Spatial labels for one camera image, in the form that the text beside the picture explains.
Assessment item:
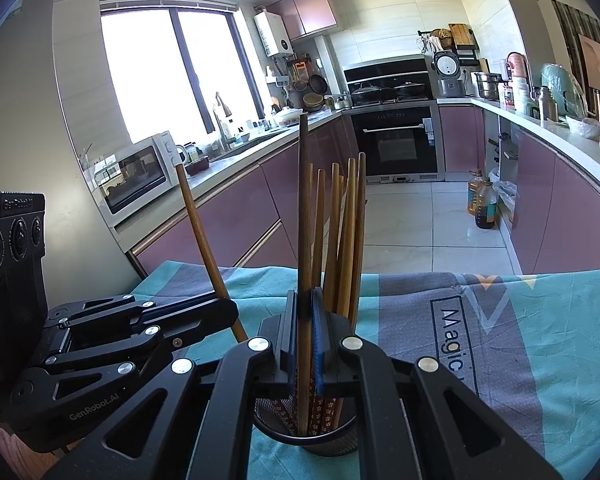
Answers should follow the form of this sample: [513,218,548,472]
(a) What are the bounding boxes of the black built-in oven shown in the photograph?
[350,102,443,183]

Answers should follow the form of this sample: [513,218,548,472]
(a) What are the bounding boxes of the pink kitchen base cabinets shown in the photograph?
[112,95,600,281]

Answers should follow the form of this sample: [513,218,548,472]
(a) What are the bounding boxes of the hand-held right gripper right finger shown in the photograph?
[310,287,563,480]

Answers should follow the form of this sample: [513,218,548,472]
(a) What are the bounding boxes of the kitchen window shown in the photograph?
[100,2,266,151]

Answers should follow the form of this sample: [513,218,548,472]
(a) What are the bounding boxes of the steel sink faucet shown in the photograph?
[212,91,236,153]

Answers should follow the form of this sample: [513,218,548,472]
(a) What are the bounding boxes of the wooden cutting board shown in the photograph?
[448,23,473,48]

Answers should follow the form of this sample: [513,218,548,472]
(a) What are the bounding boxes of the grey rice cooker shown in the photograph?
[432,50,468,100]

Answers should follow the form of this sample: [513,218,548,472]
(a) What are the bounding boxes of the black mesh holder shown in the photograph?
[251,395,357,457]

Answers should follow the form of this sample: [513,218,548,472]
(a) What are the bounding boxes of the pink framed picture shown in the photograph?
[577,32,600,96]

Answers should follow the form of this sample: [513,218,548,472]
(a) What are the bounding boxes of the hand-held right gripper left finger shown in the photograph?
[42,289,299,480]

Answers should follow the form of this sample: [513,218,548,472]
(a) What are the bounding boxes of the pink wall cabinet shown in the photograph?
[266,0,338,43]

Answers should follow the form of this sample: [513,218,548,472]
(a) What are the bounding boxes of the black range hood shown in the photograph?
[342,57,433,96]

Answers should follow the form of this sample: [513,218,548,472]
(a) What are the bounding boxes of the white plastic bag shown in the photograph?
[492,180,518,226]

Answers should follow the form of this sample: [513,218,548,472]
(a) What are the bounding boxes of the white water heater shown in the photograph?
[254,10,295,58]

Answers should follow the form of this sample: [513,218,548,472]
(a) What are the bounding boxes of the black lidded pot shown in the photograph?
[395,81,428,101]

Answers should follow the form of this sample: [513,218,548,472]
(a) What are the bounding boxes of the steel flask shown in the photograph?
[536,86,556,121]

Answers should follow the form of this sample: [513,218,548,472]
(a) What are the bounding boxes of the teal grey printed tablecloth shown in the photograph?
[130,260,600,480]

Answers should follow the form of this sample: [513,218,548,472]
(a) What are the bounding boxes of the pink kettle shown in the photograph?
[506,51,530,81]

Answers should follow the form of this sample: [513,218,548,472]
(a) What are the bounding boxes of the red-ended wooden chopstick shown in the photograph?
[174,162,249,343]

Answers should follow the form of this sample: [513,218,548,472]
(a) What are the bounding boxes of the grey refrigerator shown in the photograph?
[0,0,146,281]

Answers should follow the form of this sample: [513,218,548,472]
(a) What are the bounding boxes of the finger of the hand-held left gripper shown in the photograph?
[45,294,216,330]
[42,300,240,378]

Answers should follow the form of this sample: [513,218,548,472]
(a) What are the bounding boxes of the bunch of wooden chopsticks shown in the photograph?
[280,152,368,436]

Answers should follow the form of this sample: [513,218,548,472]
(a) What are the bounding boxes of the white casserole dish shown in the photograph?
[272,106,304,127]

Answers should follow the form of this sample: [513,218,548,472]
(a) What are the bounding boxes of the black lidded wok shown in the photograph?
[350,82,397,106]

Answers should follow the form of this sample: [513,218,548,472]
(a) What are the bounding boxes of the white bowl in bag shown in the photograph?
[565,116,600,140]

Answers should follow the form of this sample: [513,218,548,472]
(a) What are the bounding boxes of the teal kitchen appliance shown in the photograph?
[540,62,588,116]

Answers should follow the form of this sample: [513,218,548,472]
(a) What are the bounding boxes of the steel steamer pot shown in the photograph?
[474,72,503,101]

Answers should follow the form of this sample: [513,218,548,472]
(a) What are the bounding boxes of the white microwave oven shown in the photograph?
[92,131,181,216]

